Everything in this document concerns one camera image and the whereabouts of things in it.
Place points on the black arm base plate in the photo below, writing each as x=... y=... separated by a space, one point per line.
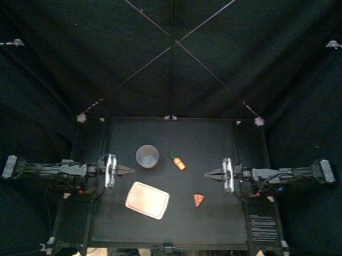
x=265 y=226
x=71 y=220

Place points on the silver frame corner bracket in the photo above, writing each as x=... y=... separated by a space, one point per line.
x=260 y=121
x=333 y=44
x=81 y=117
x=16 y=42

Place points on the grey bowl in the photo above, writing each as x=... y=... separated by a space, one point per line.
x=147 y=156

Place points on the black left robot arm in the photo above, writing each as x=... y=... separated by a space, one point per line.
x=49 y=169

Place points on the white text label sticker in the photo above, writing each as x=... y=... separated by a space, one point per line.
x=262 y=228

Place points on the toy pizza slice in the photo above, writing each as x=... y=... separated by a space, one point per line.
x=198 y=199

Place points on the orange toy carrot green top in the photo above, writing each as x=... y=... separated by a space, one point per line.
x=178 y=162

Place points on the small silver frame bracket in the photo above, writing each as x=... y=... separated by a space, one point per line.
x=170 y=117

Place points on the white rectangular tray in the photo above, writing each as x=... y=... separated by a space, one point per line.
x=147 y=200

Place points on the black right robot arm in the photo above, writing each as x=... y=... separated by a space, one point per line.
x=289 y=173

